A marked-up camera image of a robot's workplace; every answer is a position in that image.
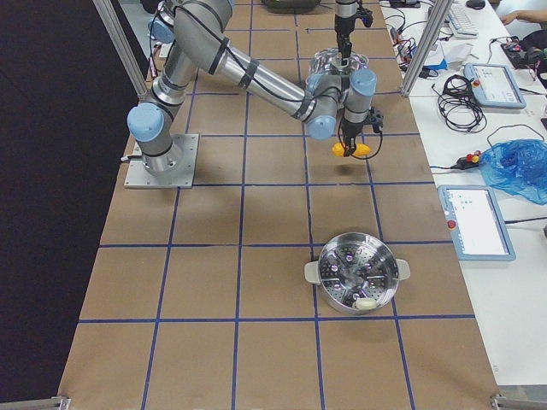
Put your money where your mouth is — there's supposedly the steel steamer pot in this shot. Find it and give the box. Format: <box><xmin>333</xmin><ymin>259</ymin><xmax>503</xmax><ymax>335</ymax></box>
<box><xmin>304</xmin><ymin>232</ymin><xmax>410</xmax><ymax>315</ymax></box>

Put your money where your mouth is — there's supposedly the red emergency stop box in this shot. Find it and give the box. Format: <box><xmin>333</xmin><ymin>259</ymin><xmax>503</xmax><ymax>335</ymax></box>
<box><xmin>451</xmin><ymin>150</ymin><xmax>481</xmax><ymax>170</ymax></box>

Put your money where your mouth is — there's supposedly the glass pot lid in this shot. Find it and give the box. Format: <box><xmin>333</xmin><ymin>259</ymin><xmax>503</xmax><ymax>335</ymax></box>
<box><xmin>311</xmin><ymin>48</ymin><xmax>369</xmax><ymax>77</ymax></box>

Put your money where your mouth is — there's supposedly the teach pendant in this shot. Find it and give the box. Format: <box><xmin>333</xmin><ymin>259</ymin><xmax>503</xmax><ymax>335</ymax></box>
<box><xmin>463</xmin><ymin>63</ymin><xmax>526</xmax><ymax>109</ymax></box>
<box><xmin>438</xmin><ymin>185</ymin><xmax>516</xmax><ymax>261</ymax></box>

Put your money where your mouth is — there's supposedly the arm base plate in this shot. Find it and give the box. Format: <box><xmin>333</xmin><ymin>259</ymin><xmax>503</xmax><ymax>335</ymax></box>
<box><xmin>123</xmin><ymin>134</ymin><xmax>199</xmax><ymax>189</ymax></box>

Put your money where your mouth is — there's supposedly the far teach pendant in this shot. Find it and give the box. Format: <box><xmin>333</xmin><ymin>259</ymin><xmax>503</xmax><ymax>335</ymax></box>
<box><xmin>463</xmin><ymin>63</ymin><xmax>526</xmax><ymax>109</ymax></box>

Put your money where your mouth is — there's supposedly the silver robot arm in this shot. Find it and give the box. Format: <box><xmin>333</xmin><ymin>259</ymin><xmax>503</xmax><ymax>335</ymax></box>
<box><xmin>127</xmin><ymin>1</ymin><xmax>383</xmax><ymax>177</ymax></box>
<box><xmin>334</xmin><ymin>0</ymin><xmax>373</xmax><ymax>67</ymax></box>

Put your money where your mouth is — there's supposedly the white paper box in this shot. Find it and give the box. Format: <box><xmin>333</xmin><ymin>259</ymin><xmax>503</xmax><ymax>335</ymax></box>
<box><xmin>441</xmin><ymin>43</ymin><xmax>473</xmax><ymax>71</ymax></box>

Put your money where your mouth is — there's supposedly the black coiled cable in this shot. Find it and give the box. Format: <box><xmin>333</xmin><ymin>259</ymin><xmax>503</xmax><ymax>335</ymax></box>
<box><xmin>436</xmin><ymin>74</ymin><xmax>488</xmax><ymax>136</ymax></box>

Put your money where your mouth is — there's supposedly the near teach pendant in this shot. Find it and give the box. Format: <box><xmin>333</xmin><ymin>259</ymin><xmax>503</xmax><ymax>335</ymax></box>
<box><xmin>438</xmin><ymin>185</ymin><xmax>516</xmax><ymax>261</ymax></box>

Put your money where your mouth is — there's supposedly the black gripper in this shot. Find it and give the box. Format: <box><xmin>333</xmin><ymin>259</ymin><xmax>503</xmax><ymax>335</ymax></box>
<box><xmin>341</xmin><ymin>108</ymin><xmax>384</xmax><ymax>157</ymax></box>
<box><xmin>334</xmin><ymin>15</ymin><xmax>371</xmax><ymax>67</ymax></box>

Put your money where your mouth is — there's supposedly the pale green electric pot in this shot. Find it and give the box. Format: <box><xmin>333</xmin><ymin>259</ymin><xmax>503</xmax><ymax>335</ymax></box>
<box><xmin>308</xmin><ymin>48</ymin><xmax>369</xmax><ymax>86</ymax></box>

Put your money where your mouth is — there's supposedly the blue plastic bag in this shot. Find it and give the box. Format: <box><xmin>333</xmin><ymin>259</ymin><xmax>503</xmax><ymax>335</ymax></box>
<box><xmin>479</xmin><ymin>139</ymin><xmax>546</xmax><ymax>205</ymax></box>

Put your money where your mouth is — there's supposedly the aluminium frame post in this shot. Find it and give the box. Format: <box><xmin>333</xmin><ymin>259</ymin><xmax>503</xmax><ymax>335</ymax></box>
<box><xmin>401</xmin><ymin>0</ymin><xmax>452</xmax><ymax>97</ymax></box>

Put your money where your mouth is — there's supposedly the yellow corn cob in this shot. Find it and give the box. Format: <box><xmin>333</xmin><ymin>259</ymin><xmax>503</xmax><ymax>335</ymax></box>
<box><xmin>332</xmin><ymin>143</ymin><xmax>370</xmax><ymax>157</ymax></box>

